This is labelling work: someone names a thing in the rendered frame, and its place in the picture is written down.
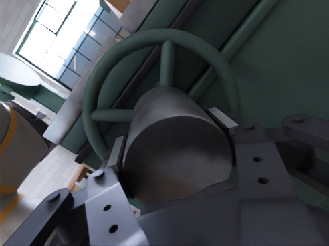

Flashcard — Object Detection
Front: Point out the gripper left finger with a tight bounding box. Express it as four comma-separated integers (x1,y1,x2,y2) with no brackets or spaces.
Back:
3,136,150,246

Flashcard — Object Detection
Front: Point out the green handwheel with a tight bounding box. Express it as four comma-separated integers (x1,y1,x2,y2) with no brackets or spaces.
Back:
82,27,241,166

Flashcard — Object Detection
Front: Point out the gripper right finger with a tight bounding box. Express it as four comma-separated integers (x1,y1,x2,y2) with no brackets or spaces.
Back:
206,106,329,205

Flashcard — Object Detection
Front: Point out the green mortiser body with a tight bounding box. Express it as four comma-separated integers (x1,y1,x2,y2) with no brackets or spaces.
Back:
42,0,329,222

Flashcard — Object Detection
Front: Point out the grey handwheel handle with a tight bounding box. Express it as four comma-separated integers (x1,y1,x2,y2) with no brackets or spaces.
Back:
122,86,237,205

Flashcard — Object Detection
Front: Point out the window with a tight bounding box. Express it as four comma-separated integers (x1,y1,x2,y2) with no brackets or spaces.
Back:
15,0,124,91

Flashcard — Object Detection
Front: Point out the green round-top machine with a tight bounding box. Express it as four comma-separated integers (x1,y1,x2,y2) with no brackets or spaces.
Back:
0,52,68,114

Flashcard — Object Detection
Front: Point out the wooden box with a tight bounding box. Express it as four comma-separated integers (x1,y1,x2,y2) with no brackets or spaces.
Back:
66,162,95,194

